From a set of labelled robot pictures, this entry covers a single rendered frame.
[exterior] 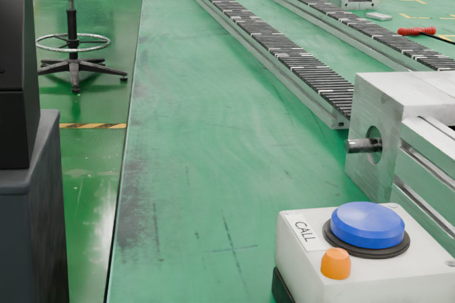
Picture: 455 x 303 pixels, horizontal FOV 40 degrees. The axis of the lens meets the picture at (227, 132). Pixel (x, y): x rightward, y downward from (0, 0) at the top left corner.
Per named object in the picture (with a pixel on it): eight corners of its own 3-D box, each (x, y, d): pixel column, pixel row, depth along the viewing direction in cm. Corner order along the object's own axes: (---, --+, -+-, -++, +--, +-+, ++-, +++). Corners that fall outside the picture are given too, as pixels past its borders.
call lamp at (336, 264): (315, 264, 32) (317, 244, 32) (343, 262, 33) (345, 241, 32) (326, 281, 31) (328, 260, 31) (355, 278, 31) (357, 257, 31)
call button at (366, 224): (317, 230, 37) (321, 200, 36) (381, 226, 38) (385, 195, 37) (344, 268, 33) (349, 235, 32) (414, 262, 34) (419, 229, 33)
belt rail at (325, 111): (187, -7, 156) (188, -19, 155) (204, -6, 157) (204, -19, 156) (330, 129, 69) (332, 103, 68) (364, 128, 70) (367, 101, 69)
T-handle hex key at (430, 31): (394, 36, 118) (395, 26, 117) (431, 34, 121) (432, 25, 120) (451, 56, 104) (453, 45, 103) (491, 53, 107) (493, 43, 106)
